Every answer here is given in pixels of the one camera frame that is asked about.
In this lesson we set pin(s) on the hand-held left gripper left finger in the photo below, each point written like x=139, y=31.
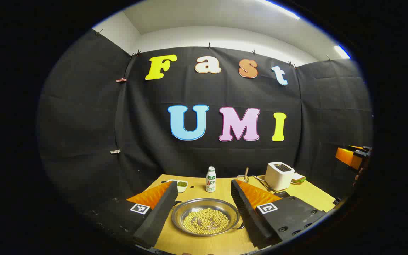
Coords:
x=159, y=216

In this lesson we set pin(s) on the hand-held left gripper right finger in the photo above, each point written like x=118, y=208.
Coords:
x=248, y=216

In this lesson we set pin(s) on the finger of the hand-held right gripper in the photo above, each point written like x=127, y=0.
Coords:
x=356, y=147
x=347, y=157

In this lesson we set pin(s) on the black induction cooktop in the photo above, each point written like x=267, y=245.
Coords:
x=282, y=194

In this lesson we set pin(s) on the pile of yellow soybeans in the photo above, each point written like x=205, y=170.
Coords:
x=207, y=221

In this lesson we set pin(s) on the stainless steel pot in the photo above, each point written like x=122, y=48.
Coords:
x=204, y=203

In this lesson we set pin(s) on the white divided bean dish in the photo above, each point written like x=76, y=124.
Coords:
x=182, y=185

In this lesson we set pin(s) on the black table clamp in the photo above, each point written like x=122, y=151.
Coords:
x=337, y=201

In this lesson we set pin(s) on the white toaster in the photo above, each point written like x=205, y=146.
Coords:
x=278, y=177

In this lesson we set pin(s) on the white drink bottle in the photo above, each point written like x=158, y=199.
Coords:
x=210, y=182

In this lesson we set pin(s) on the sandwich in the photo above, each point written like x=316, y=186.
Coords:
x=298, y=179

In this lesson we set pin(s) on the black backdrop cloth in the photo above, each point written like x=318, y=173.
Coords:
x=83, y=124

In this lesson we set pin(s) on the pink clothespin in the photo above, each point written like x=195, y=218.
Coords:
x=121, y=80

